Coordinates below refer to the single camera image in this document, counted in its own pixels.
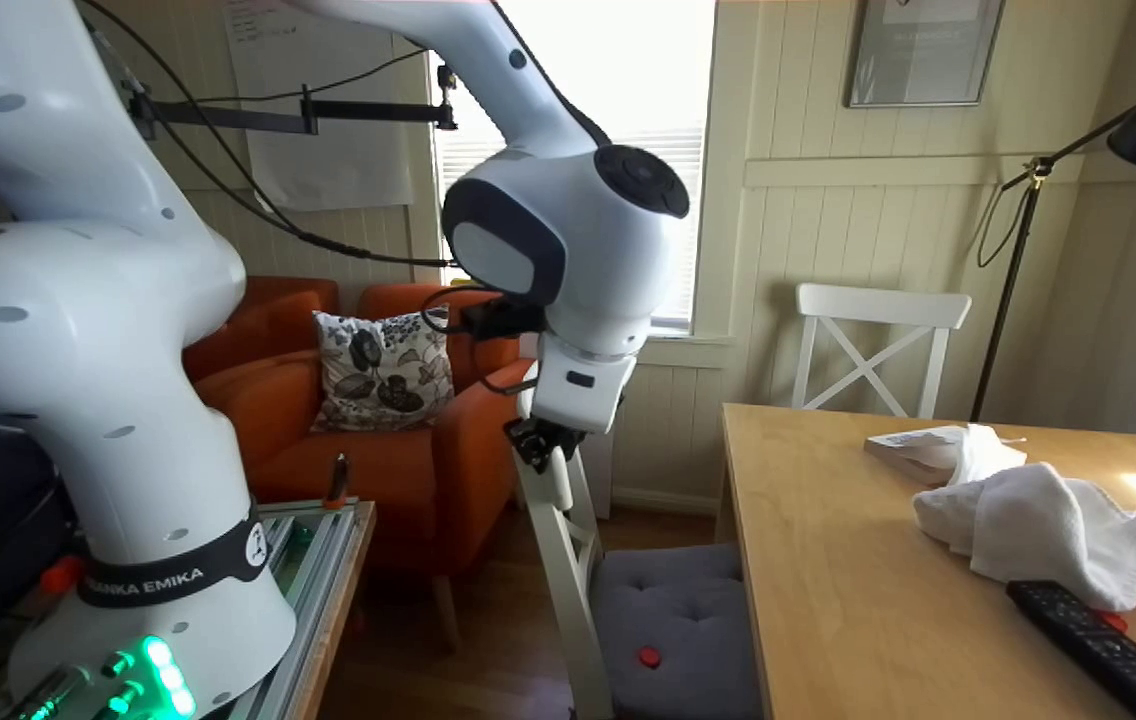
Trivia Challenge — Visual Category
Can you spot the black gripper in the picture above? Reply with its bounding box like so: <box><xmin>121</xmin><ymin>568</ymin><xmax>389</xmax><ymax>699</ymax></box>
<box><xmin>505</xmin><ymin>414</ymin><xmax>583</xmax><ymax>471</ymax></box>

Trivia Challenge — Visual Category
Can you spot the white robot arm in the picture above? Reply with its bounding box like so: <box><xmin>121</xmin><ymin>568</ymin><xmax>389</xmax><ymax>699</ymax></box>
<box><xmin>0</xmin><ymin>0</ymin><xmax>687</xmax><ymax>711</ymax></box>

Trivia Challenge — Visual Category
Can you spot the orange armchair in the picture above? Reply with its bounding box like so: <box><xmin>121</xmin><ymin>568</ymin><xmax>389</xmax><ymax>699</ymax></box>
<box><xmin>196</xmin><ymin>285</ymin><xmax>522</xmax><ymax>579</ymax></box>

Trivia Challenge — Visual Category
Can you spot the patterned pillow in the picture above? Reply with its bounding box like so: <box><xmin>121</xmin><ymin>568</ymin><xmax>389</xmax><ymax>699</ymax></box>
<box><xmin>316</xmin><ymin>306</ymin><xmax>452</xmax><ymax>433</ymax></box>

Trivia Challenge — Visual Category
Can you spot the grey seat cushion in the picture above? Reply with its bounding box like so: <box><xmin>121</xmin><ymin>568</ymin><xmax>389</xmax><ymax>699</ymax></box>
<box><xmin>593</xmin><ymin>544</ymin><xmax>765</xmax><ymax>720</ymax></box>

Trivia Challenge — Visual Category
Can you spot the wooden table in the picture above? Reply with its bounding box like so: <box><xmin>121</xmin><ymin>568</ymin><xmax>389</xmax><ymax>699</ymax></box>
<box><xmin>723</xmin><ymin>404</ymin><xmax>1131</xmax><ymax>720</ymax></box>

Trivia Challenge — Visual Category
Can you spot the white crumpled cloth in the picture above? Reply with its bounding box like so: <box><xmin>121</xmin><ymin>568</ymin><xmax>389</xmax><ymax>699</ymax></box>
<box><xmin>869</xmin><ymin>425</ymin><xmax>1136</xmax><ymax>610</ymax></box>

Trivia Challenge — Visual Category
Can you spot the framed picture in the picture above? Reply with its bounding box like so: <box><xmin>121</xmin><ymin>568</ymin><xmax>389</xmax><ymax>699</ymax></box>
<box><xmin>843</xmin><ymin>0</ymin><xmax>1004</xmax><ymax>107</ymax></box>

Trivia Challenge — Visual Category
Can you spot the black remote control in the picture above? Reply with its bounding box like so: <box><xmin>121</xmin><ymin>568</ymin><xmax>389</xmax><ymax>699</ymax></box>
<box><xmin>1006</xmin><ymin>579</ymin><xmax>1136</xmax><ymax>715</ymax></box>

